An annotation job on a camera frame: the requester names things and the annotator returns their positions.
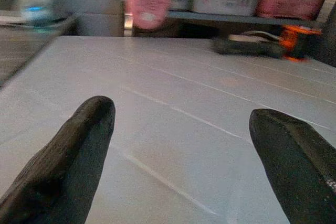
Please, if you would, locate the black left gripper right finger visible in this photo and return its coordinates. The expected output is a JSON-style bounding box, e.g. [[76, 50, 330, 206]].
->
[[249, 108, 336, 224]]

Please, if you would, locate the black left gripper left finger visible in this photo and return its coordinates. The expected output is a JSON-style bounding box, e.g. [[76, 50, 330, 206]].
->
[[0, 95, 117, 224]]

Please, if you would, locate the orange and black power tool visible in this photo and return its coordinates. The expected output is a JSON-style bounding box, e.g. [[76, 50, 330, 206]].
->
[[278, 24, 323, 62]]

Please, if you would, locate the dark metal shelf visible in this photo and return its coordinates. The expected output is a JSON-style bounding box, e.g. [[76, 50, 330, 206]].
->
[[131, 10, 320, 38]]

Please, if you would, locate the pink hanging bag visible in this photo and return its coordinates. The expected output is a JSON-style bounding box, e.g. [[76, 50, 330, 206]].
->
[[125, 0, 172, 30]]

